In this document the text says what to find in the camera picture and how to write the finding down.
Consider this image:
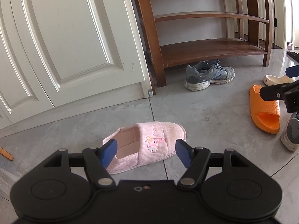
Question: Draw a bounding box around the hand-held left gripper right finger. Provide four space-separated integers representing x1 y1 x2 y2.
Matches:
176 139 250 190

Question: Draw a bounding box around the wooden furniture leg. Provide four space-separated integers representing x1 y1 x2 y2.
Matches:
0 147 14 161

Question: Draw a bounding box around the black slipper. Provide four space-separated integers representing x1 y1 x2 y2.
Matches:
287 51 299 64

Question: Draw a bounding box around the cream heart-print slide sandal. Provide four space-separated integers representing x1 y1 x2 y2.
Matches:
263 74 296 86

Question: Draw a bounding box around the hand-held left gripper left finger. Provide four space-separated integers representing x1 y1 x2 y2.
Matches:
42 139 117 190

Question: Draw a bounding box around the brown wooden shoe rack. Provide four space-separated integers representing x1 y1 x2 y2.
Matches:
131 0 275 87

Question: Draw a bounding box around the pink fabric slipper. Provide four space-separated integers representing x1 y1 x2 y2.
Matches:
102 121 187 175

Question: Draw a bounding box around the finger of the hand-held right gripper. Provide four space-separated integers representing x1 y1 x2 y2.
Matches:
260 79 299 101
285 64 299 78

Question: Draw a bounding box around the grey lace-up sneaker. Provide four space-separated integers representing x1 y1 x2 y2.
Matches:
184 60 235 91
280 112 299 152

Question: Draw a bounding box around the orange textured slide sandal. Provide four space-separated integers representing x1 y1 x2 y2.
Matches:
249 84 281 134

